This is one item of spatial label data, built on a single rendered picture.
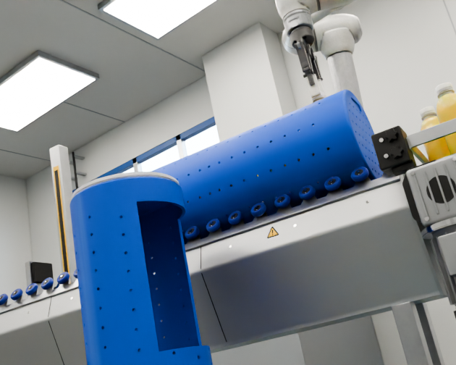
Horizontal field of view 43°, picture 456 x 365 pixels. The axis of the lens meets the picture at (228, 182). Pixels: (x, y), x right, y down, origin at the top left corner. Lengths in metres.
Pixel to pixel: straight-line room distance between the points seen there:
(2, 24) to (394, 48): 3.04
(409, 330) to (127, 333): 0.65
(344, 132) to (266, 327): 0.56
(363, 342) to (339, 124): 0.85
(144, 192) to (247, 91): 3.72
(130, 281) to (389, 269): 0.62
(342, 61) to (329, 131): 0.92
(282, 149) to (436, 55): 3.23
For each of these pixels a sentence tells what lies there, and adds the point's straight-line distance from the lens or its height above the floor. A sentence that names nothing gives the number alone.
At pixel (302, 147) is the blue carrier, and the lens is 1.55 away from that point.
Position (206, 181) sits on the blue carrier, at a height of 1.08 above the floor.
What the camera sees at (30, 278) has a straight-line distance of 2.22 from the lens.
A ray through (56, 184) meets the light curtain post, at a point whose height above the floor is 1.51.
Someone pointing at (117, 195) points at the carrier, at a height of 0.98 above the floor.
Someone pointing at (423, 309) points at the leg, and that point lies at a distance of 1.60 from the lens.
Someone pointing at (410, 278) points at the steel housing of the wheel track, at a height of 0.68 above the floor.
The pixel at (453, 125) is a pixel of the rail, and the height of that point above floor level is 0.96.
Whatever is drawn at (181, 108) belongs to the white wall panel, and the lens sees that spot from 5.88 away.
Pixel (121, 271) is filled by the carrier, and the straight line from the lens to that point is 1.31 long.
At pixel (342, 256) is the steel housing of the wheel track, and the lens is 1.48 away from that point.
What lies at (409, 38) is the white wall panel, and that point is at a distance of 4.83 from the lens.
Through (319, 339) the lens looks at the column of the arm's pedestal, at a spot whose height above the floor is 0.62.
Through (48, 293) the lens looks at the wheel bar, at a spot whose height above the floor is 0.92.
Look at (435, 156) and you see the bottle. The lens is 1.57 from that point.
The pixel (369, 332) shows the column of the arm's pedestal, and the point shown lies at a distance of 2.07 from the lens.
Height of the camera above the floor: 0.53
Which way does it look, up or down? 19 degrees up
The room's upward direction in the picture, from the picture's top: 12 degrees counter-clockwise
